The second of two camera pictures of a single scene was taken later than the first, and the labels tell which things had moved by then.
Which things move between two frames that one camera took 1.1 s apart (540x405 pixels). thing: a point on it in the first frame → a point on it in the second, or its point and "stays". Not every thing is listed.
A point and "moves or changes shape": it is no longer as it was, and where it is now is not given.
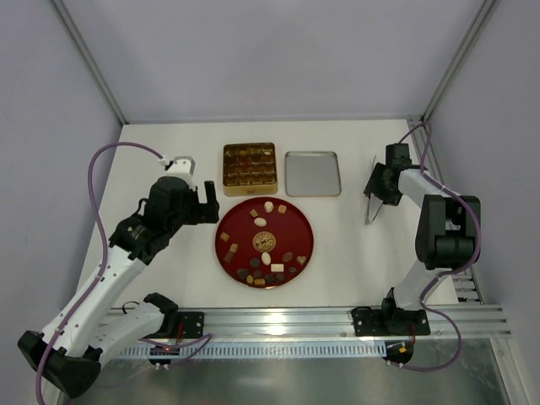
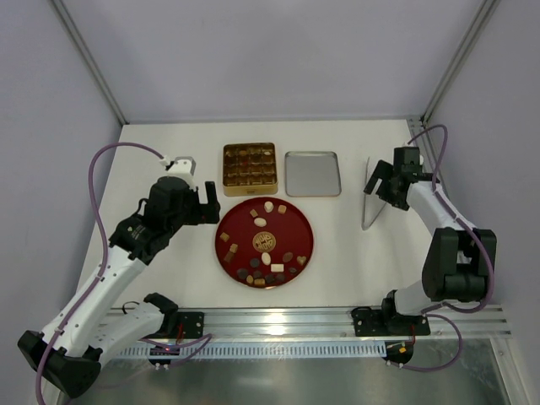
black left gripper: x=203 y=207 stays
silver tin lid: x=312 y=174 stays
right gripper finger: x=376 y=184 stays
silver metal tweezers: x=375 y=203 moves or changes shape
